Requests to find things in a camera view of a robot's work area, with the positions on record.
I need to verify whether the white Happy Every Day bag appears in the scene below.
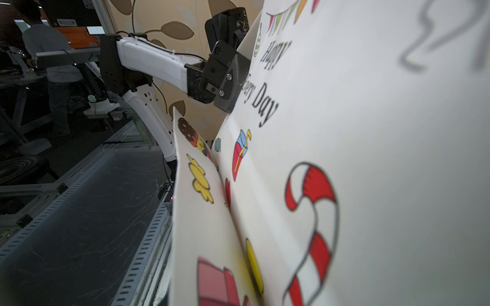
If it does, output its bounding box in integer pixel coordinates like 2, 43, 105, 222
168, 1, 489, 305

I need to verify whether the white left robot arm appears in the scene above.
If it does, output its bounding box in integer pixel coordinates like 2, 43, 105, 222
100, 7, 250, 182

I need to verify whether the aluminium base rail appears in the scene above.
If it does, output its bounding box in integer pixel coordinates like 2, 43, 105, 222
111, 191, 172, 305

